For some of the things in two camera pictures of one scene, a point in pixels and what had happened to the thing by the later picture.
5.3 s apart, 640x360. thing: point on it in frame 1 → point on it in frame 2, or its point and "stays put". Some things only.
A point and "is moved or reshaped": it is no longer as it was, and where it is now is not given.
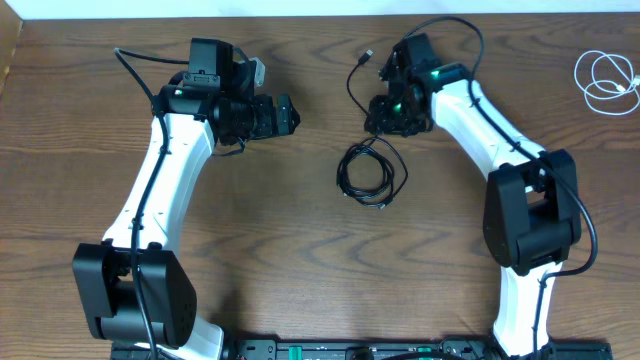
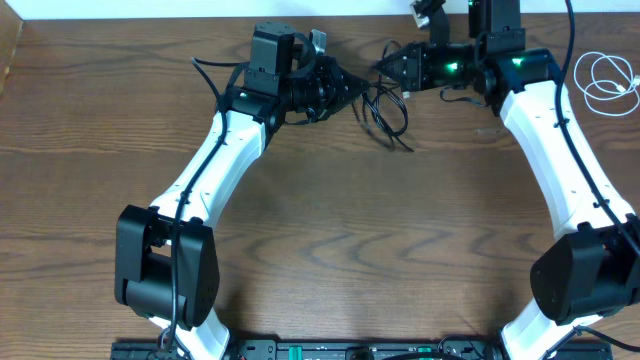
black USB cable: [383, 149] is moved or reshaped
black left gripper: [268, 126] → [334, 81]
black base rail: [373, 349] stays put
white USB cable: [609, 84] stays put
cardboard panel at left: [11, 27] stays put
